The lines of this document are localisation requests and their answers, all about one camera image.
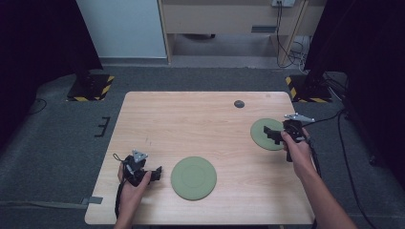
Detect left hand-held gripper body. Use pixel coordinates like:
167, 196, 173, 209
122, 149, 151, 188

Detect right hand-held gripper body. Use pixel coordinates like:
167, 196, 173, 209
282, 113, 316, 163

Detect green round plate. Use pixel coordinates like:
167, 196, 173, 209
249, 117, 287, 152
170, 156, 218, 201

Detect person's right hand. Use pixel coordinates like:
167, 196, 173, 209
281, 128, 316, 179

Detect person's left hand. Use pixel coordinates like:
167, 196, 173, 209
116, 163, 153, 220

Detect black stand base striped edge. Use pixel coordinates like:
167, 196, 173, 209
285, 73, 332, 103
66, 73, 115, 102

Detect grey tape piece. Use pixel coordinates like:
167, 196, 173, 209
80, 196, 104, 205

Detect dark curtain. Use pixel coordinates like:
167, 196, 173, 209
304, 0, 405, 189
0, 0, 103, 147

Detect light wooden desk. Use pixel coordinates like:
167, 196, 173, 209
158, 0, 329, 66

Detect grey power strip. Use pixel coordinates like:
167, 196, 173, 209
271, 0, 296, 8

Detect white partition panel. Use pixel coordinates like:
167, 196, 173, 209
75, 0, 168, 59

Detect left hand-held gripper black cable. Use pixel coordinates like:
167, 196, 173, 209
114, 179, 126, 220

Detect hand-held gripper black cable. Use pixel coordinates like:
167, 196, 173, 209
114, 179, 126, 220
304, 135, 323, 178

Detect right hand-held gripper black cable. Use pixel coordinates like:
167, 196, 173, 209
304, 135, 323, 178

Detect long black floor cable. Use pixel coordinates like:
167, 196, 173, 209
309, 109, 372, 229

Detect black hanging cables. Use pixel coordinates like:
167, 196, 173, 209
275, 2, 309, 70

